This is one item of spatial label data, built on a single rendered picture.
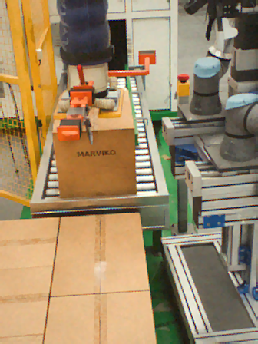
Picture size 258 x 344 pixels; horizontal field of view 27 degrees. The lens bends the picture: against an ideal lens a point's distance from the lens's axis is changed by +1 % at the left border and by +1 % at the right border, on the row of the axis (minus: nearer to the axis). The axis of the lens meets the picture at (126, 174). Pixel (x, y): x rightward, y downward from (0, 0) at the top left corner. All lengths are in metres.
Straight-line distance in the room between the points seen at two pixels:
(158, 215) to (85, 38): 0.99
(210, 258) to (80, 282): 0.92
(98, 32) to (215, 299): 1.34
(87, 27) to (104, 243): 0.95
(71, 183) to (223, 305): 0.95
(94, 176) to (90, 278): 0.64
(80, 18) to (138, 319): 1.19
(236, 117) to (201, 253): 1.15
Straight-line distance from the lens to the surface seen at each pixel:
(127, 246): 2.40
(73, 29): 2.25
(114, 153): 2.62
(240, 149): 2.01
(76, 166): 2.65
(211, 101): 2.45
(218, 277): 2.78
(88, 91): 2.11
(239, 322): 2.54
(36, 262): 2.37
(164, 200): 2.67
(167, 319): 2.84
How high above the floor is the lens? 1.92
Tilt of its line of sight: 27 degrees down
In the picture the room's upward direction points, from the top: 3 degrees counter-clockwise
